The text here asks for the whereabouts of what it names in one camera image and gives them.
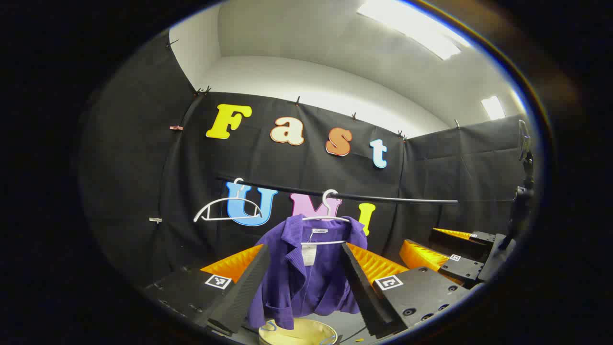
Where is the black tripod stand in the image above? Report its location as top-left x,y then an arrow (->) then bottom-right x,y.
498,120 -> 534,250

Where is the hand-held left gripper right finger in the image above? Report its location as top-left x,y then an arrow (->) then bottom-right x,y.
341,242 -> 472,340

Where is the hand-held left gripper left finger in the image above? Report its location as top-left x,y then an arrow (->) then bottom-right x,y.
144,243 -> 272,336

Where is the white hanger with jacket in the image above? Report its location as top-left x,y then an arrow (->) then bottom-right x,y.
301,189 -> 352,246

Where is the purple knit jacket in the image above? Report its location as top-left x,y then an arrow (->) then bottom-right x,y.
247,214 -> 368,331

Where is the black clothes rack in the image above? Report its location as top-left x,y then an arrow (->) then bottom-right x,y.
216,175 -> 459,205

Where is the large ceiling light panel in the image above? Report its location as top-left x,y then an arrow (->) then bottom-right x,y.
357,0 -> 472,60

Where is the small ceiling light panel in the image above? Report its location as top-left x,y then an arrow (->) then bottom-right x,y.
480,96 -> 506,120

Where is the empty white hanger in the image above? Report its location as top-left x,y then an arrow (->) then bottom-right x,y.
193,178 -> 263,223

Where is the beige laundry hamper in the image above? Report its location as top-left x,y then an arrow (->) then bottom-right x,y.
259,319 -> 338,345

